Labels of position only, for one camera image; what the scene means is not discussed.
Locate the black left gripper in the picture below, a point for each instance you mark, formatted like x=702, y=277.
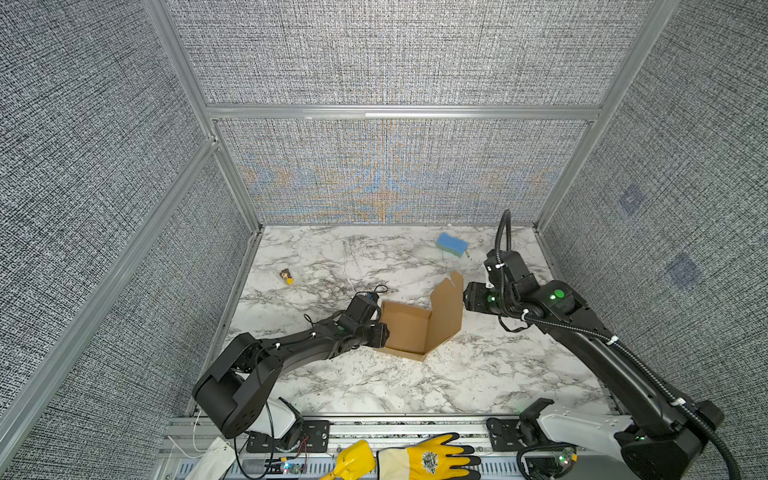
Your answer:
x=380, y=339

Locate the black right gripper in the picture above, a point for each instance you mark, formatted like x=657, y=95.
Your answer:
x=474, y=297

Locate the brown cardboard box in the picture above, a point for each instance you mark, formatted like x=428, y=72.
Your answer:
x=415, y=332

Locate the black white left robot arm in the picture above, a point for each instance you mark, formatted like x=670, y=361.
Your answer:
x=235, y=388

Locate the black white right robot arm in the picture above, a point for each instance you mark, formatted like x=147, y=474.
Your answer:
x=663, y=432

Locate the blue green sponge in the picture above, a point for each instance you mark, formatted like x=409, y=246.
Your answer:
x=452, y=245

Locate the small brown yellow toy figure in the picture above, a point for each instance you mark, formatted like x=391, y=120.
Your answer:
x=287, y=277

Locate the yellow black work glove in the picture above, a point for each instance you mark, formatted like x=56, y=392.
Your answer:
x=437, y=458

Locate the white paper tag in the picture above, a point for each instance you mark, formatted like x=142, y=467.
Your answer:
x=215, y=462

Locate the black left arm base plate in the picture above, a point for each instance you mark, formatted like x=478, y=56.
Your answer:
x=311, y=436

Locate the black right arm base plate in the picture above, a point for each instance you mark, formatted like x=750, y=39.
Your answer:
x=518, y=434

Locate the aluminium front rail frame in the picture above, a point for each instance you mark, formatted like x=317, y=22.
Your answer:
x=187, y=439

